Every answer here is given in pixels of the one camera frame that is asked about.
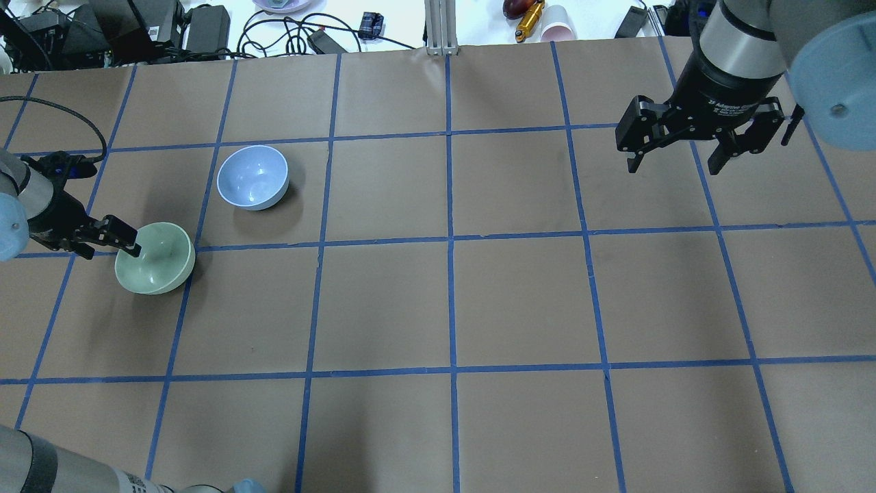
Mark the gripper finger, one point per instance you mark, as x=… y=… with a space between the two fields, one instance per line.
x=641 y=129
x=110 y=231
x=765 y=124

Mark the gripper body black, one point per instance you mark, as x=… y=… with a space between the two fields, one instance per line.
x=720 y=87
x=56 y=218

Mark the green plastic bowl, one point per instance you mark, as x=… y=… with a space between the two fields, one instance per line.
x=166 y=260

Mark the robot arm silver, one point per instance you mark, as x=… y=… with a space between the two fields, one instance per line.
x=23 y=174
x=825 y=47

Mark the blue plastic bowl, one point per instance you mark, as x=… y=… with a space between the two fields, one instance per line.
x=253 y=178

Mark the black power adapter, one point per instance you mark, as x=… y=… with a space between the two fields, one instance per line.
x=633 y=22

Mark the yellow toy bottle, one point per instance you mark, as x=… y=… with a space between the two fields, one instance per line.
x=526 y=24

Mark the purple plate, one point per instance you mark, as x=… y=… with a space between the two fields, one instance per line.
x=282 y=7

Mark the aluminium frame post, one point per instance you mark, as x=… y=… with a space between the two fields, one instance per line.
x=440 y=22

